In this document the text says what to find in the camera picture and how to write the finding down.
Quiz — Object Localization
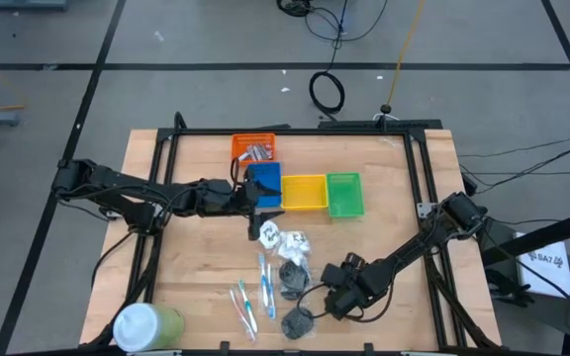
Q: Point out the green canister with white lid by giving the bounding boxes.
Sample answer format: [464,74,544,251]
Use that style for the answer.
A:
[112,302,186,353]

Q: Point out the black metal table frame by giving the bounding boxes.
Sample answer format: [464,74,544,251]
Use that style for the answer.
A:
[85,112,502,355]

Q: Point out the yellow plastic basket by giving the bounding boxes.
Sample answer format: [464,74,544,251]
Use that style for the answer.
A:
[280,173,330,213]

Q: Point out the black hanging cable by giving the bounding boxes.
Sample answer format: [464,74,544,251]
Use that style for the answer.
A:
[331,0,349,75]

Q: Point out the white cardboard box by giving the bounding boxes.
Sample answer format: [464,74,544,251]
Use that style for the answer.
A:
[514,230,570,299]

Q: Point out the yellow hanging cable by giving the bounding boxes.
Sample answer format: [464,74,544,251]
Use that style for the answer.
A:
[381,0,428,114]

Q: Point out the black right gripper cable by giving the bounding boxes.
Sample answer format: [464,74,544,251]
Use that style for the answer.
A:
[296,282,332,319]

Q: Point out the teal toothbrush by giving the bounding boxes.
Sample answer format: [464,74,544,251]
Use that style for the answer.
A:
[237,279,260,334]

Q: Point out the black coiled floor cable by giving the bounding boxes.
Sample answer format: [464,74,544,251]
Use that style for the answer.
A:
[308,70,346,116]

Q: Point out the green plastic basket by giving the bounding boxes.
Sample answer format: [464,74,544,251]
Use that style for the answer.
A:
[326,171,366,220]

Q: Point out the grey floor object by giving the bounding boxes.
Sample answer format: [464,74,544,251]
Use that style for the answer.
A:
[0,0,68,11]

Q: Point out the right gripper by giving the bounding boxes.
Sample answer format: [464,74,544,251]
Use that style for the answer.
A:
[325,269,373,321]

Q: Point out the red toothbrush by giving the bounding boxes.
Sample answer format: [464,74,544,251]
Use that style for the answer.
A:
[228,288,257,343]

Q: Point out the blue toothbrush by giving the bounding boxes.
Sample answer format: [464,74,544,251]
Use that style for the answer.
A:
[265,261,278,320]
[256,251,270,309]

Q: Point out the black metal beam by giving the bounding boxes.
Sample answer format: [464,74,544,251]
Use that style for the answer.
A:
[480,205,570,268]

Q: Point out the blue plastic basket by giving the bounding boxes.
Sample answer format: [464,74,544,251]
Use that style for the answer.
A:
[246,161,283,209]

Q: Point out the orange plastic basket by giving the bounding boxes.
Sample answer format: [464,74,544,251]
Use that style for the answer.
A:
[230,132,277,167]

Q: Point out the white item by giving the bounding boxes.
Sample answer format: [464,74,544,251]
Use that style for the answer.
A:
[278,229,312,267]
[258,221,281,247]

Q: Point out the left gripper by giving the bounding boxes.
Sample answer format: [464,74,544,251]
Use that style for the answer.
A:
[232,178,287,242]

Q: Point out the black sponge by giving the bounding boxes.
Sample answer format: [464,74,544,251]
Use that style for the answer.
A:
[278,260,311,302]
[280,306,316,341]

